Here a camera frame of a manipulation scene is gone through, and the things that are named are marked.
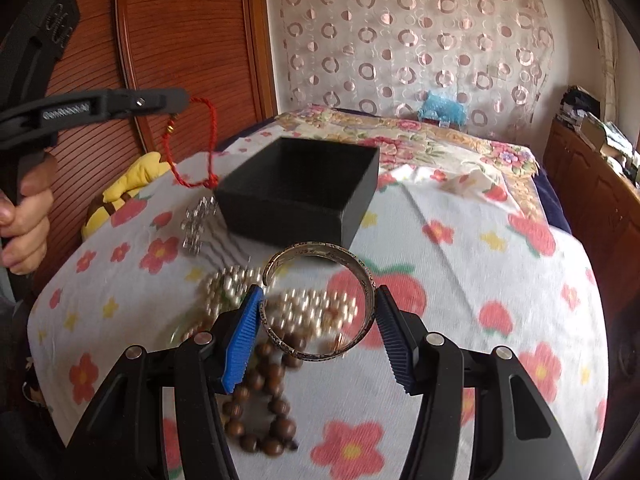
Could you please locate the dark blue bed sheet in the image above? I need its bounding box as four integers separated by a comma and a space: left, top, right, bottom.
534, 167, 573, 236

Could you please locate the brown wooden bead bracelet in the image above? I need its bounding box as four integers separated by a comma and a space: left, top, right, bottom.
222, 327, 308, 456

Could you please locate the pile of papers and boxes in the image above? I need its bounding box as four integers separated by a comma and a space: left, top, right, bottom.
555, 85, 640, 181

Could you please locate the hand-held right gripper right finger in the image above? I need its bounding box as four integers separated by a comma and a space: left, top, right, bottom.
372, 284, 583, 480

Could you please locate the silver crystal bracelet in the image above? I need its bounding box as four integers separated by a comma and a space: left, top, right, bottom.
180, 195, 222, 257

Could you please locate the yellow plush toy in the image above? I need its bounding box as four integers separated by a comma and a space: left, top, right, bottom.
81, 151, 173, 240

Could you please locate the red string bracelet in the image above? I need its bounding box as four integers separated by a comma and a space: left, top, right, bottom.
161, 95, 222, 189

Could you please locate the person's left hand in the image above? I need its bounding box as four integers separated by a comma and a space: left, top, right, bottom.
0, 152, 57, 277

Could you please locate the black jewelry box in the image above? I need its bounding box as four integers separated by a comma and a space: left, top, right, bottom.
214, 136, 381, 251

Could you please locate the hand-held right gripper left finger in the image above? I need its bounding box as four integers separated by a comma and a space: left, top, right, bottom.
60, 284, 266, 480

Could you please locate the wooden window cabinet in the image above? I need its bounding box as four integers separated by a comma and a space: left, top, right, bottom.
542, 117, 640, 341

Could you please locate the circle pattern sheer curtain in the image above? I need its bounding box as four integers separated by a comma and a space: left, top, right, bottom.
262, 0, 556, 133

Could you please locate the blue plush toy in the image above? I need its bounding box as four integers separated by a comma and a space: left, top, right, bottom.
419, 90, 468, 126

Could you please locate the white lace window curtain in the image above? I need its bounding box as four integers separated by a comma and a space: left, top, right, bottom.
575, 0, 622, 126

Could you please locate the floral beige quilt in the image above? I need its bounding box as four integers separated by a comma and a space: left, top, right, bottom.
270, 105, 546, 201

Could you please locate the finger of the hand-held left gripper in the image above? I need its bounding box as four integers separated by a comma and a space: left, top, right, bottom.
97, 87, 190, 122

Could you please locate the wooden headboard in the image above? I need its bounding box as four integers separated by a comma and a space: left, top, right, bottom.
35, 0, 279, 281

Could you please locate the strawberry print bed sheet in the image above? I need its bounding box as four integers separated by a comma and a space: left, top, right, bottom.
27, 125, 613, 480

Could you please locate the silver engraved bangle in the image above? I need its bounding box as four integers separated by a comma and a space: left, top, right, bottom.
257, 242, 377, 363

